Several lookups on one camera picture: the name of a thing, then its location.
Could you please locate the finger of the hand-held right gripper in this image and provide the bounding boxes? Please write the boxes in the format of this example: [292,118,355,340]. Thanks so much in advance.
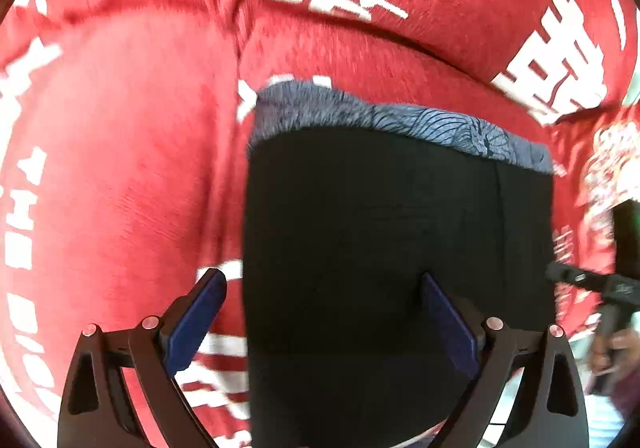
[545,261,608,295]

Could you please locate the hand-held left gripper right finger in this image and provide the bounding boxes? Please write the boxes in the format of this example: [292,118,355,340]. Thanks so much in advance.
[421,272,591,448]

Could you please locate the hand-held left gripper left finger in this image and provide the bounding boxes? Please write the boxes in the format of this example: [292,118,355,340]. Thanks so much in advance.
[57,267,229,448]

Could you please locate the dark navy pants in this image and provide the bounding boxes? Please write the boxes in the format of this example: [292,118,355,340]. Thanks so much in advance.
[242,81,560,448]

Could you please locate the person's right hand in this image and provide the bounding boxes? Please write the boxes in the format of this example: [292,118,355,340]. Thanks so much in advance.
[589,328,640,381]

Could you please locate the red blanket with white characters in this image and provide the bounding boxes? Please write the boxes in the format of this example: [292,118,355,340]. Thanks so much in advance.
[0,0,640,448]

